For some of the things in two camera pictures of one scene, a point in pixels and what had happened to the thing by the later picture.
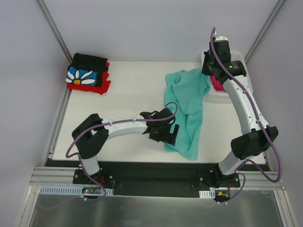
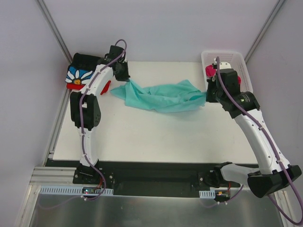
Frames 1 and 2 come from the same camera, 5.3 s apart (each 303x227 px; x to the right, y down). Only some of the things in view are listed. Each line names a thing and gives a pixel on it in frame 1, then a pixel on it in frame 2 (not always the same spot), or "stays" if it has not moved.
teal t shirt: (186, 89) -> (154, 98)
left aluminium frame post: (41, 4) stays
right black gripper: (207, 63) -> (210, 93)
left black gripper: (172, 134) -> (122, 71)
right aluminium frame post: (263, 30) stays
